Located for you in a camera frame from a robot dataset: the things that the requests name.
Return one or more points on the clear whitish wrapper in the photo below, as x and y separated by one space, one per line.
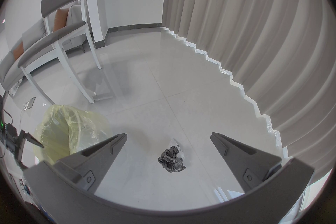
181 150

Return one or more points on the orange cushion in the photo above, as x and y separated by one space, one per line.
18 50
61 19

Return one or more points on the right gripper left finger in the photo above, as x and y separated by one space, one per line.
97 160

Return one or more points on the grey and white chair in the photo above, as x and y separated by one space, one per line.
52 36

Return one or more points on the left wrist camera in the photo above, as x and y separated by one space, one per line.
11 131

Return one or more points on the beige curtain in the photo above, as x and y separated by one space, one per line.
249 20

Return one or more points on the yellow plastic bag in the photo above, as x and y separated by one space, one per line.
55 133

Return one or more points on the pale grey cushion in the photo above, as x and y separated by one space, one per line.
34 32

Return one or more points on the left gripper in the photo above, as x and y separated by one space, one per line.
20 149

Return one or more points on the black plastic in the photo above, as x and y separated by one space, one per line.
172 161

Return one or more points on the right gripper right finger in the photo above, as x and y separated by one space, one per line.
244 162

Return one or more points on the pale grey sofa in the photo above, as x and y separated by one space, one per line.
76 20

